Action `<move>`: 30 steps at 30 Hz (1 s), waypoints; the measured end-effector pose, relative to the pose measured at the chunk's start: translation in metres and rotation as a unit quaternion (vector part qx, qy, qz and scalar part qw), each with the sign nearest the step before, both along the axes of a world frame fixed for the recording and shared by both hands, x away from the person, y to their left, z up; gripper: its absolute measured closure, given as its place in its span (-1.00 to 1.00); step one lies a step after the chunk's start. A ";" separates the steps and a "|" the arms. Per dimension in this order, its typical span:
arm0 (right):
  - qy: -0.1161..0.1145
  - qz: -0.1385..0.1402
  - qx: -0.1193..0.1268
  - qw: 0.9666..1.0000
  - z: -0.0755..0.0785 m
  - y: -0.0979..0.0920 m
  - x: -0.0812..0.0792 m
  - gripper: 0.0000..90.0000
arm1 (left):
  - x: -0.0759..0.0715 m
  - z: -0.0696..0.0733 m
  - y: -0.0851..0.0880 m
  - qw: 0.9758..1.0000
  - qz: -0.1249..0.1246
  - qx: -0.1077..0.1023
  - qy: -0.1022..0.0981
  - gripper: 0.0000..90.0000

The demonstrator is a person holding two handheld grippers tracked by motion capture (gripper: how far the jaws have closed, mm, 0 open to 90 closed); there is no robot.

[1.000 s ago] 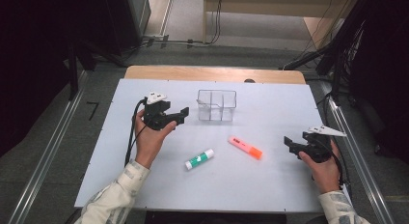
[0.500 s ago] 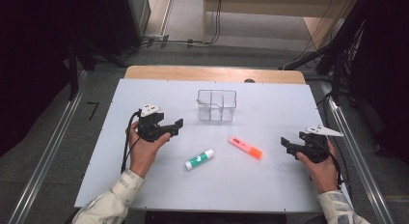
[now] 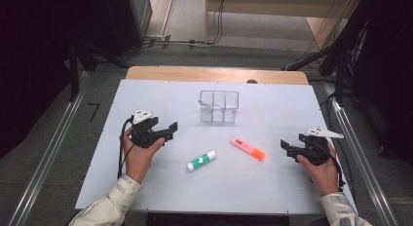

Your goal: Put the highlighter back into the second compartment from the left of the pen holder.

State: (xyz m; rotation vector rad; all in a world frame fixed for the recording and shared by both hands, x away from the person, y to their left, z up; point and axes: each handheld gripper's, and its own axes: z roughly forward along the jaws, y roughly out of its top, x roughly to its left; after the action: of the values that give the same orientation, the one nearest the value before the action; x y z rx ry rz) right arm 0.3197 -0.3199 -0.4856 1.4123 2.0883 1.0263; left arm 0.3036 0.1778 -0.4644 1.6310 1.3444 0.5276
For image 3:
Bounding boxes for dark cabinet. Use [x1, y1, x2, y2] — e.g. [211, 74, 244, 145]
[103, 0, 154, 57]

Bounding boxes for floor cables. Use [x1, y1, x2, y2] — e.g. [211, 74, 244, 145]
[123, 0, 227, 58]

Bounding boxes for dark curtain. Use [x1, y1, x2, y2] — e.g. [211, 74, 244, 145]
[0, 0, 108, 159]
[354, 0, 413, 166]

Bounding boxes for black tripod stand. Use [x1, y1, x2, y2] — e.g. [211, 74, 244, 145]
[66, 40, 128, 102]

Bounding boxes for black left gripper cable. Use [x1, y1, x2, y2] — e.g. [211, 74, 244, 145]
[117, 117, 135, 180]

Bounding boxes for black stand with cables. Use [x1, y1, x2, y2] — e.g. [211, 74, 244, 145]
[282, 20, 371, 107]

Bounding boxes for white table board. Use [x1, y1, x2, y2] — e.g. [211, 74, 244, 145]
[75, 79, 358, 215]

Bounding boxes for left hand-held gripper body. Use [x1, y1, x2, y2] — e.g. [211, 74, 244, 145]
[130, 108, 164, 149]

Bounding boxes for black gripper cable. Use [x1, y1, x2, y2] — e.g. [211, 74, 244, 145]
[117, 117, 135, 180]
[311, 139, 347, 192]

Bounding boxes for clear plastic organizer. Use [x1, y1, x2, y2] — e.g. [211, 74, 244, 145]
[198, 90, 240, 124]

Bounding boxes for person's left hand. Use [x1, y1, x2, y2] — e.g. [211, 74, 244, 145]
[122, 127, 166, 185]

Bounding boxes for person's right hand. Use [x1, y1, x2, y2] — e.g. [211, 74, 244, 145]
[296, 141, 341, 197]

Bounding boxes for aluminium floor rail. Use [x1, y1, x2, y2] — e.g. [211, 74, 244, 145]
[6, 69, 92, 226]
[324, 81, 400, 226]

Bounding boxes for green glue stick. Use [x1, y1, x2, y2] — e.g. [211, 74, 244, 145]
[186, 149, 217, 172]

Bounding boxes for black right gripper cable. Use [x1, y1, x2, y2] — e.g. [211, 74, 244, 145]
[311, 139, 347, 192]

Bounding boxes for light wooden furniture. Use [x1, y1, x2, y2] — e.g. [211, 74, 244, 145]
[204, 0, 361, 52]

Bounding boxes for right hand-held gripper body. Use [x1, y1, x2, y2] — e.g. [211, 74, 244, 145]
[299, 128, 345, 166]

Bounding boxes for orange highlighter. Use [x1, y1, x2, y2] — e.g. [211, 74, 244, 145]
[230, 136, 266, 162]

